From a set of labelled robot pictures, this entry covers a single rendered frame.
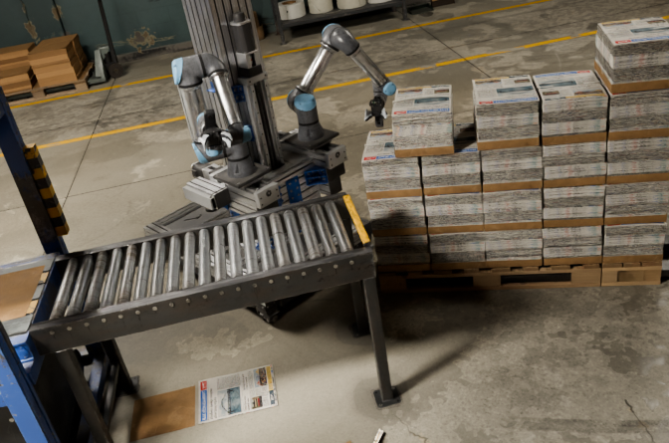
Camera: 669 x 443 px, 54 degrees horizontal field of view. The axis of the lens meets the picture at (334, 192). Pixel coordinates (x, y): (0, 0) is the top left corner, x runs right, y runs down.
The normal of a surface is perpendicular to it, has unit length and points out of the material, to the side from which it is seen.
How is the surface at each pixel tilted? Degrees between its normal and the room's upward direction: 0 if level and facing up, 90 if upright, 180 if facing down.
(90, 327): 90
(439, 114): 90
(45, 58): 90
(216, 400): 0
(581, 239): 89
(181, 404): 0
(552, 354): 0
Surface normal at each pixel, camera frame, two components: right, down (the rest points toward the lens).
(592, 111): -0.13, 0.48
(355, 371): -0.15, -0.88
